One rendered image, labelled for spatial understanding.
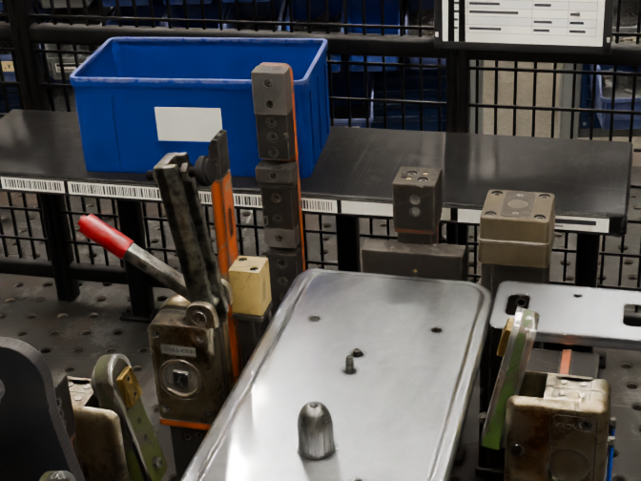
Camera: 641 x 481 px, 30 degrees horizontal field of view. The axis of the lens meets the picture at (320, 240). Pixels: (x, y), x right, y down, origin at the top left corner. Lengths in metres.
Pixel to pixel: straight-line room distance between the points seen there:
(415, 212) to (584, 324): 0.25
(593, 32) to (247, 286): 0.59
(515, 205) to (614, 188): 0.16
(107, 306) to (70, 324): 0.07
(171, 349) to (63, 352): 0.66
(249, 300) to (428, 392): 0.22
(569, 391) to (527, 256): 0.30
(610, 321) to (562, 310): 0.05
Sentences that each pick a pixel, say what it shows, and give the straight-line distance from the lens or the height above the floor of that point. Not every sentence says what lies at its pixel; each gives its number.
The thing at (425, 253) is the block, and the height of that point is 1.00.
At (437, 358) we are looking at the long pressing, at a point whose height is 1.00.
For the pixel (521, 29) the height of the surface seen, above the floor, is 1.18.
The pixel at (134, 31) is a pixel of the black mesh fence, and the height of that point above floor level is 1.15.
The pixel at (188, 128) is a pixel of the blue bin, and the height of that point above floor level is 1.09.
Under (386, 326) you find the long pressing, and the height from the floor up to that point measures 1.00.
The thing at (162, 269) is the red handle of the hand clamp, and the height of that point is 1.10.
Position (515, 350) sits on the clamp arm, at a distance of 1.04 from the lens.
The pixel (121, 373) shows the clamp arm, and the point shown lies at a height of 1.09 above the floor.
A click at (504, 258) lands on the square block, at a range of 1.35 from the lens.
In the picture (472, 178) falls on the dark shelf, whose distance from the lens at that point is 1.49.
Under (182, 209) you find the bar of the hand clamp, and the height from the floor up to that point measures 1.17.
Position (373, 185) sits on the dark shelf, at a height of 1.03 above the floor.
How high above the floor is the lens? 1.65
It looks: 27 degrees down
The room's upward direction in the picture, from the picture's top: 3 degrees counter-clockwise
